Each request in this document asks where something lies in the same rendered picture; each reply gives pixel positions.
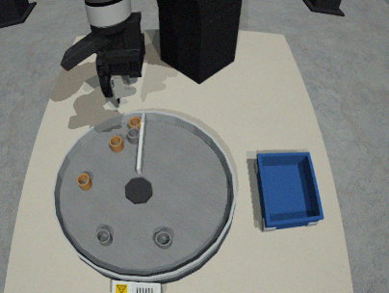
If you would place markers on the grey metal bushing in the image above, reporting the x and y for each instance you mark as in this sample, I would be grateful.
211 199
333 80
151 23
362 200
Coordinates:
162 234
99 233
133 131

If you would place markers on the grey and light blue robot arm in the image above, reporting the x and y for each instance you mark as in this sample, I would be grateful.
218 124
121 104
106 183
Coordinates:
101 17

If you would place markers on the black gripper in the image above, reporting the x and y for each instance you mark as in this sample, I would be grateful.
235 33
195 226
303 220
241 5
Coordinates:
127 45

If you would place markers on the bronze bushing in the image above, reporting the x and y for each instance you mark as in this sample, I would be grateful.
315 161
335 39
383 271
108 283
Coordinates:
114 140
135 120
81 178

